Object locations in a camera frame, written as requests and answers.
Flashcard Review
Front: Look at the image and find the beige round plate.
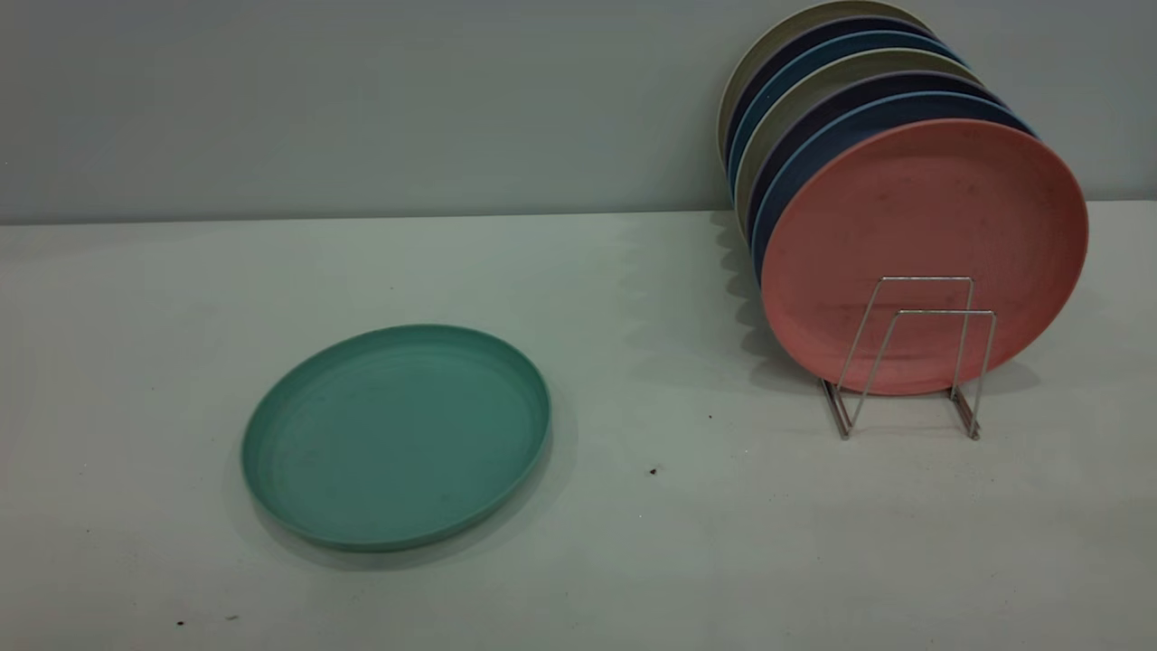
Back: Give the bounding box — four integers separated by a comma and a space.
735, 49, 982, 238
718, 0, 932, 168

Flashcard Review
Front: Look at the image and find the blue round plate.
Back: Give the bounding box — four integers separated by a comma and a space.
728, 30, 968, 200
751, 91, 1039, 281

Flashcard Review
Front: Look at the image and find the dark purple round plate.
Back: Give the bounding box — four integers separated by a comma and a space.
747, 71, 1004, 241
723, 15, 941, 168

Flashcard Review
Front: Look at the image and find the green round plate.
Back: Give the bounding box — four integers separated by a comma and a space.
240, 324, 552, 553

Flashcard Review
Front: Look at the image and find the metal wire plate rack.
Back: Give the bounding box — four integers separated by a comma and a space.
821, 276, 998, 441

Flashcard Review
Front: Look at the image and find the pink round plate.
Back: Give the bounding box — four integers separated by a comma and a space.
760, 118, 1089, 397

